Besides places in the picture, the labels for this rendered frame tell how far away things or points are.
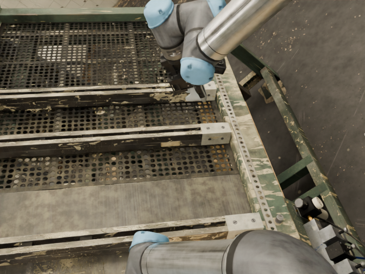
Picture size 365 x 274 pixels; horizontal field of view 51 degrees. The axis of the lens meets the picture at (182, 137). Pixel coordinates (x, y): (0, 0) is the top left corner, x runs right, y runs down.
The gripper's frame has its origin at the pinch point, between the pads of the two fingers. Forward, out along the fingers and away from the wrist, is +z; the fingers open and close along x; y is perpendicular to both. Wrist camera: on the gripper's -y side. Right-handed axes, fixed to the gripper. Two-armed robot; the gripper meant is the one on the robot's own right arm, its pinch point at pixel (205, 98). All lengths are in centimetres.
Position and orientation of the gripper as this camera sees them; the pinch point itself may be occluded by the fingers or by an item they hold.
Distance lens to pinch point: 117.6
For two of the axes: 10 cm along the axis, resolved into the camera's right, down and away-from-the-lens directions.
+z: 3.2, 5.6, 7.6
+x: 0.6, 7.9, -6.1
